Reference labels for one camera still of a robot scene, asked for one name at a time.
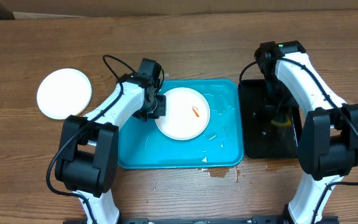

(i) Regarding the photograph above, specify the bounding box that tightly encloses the green yellow scrub sponge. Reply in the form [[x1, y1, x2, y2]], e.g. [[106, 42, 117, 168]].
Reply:
[[270, 113, 292, 128]]

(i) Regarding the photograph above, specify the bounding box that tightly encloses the white plate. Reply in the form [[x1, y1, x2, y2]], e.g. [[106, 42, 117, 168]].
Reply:
[[36, 68, 93, 120], [155, 87, 211, 141]]

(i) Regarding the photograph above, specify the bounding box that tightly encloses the lime green rimmed plate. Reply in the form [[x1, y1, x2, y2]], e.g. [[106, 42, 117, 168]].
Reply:
[[37, 94, 91, 119]]

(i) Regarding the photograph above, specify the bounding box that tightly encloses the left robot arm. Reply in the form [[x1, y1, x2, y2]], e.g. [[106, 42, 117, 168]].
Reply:
[[45, 58, 167, 223]]

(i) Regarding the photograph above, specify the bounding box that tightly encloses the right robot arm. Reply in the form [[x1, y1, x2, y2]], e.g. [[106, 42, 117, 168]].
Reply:
[[254, 40, 358, 223]]

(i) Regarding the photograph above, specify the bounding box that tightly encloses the black rectangular tray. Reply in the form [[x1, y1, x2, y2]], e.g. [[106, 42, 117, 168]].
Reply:
[[238, 80, 301, 159]]

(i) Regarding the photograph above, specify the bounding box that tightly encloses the teal plastic tray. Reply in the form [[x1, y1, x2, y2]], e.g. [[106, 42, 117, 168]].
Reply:
[[117, 79, 244, 169]]

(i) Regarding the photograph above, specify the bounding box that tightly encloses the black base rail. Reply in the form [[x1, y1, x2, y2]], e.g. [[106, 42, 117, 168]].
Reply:
[[63, 214, 340, 224]]

